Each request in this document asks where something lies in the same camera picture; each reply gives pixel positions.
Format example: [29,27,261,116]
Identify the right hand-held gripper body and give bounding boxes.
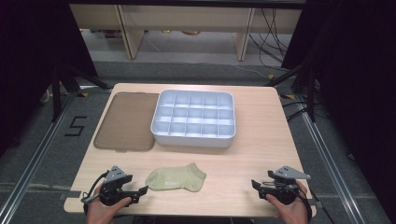
[259,165,312,205]

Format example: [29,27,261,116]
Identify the white divided storage box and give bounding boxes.
[150,89,236,148]

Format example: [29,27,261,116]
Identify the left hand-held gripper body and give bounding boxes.
[81,165,141,207]

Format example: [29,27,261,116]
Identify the aluminium floor rail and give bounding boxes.
[294,94,372,224]
[0,92,78,223]

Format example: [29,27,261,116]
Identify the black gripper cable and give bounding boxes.
[295,185,314,223]
[82,170,110,217]

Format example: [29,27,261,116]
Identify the olive green ankle sock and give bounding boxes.
[145,161,207,193]

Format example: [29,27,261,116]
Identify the white floor cable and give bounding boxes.
[186,61,273,80]

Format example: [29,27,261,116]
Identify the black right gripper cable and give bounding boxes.
[295,185,314,223]

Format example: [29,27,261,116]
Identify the bundle of black cables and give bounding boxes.
[247,8,291,68]

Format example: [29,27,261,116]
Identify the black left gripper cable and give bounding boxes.
[82,170,110,217]

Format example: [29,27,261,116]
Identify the light wooden cabinet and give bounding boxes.
[68,3,303,62]

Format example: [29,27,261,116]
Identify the person's right hand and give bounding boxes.
[265,180,309,224]

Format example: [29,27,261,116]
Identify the black metal stand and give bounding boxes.
[50,62,114,123]
[263,61,319,123]

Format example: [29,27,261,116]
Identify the black floor cables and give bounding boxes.
[281,100,314,123]

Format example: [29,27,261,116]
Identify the person's left hand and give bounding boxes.
[86,186,133,224]

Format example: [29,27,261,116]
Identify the translucent brown plastic lid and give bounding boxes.
[93,91,161,153]

